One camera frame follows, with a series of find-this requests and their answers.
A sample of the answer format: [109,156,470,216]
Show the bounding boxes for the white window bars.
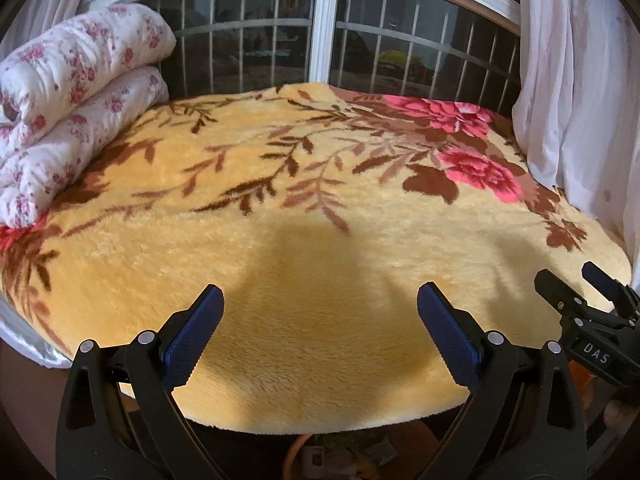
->
[165,0,521,106]

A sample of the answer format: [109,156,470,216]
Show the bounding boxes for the white window frame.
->
[87,0,523,86]

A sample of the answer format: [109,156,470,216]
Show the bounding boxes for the white bed frame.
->
[0,305,71,368]

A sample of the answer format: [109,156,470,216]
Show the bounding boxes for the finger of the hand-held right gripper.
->
[534,269,588,323]
[581,261,640,313]

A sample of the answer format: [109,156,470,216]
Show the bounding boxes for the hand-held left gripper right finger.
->
[416,281,588,480]

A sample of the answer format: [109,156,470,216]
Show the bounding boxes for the white sheer curtain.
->
[512,0,640,261]
[0,0,101,51]

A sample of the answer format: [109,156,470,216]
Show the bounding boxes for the yellow floral plush blanket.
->
[0,82,633,433]

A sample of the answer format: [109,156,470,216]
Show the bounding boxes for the folded white floral quilt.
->
[0,4,177,228]

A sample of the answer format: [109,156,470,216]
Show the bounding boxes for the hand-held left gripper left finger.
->
[56,284,226,480]

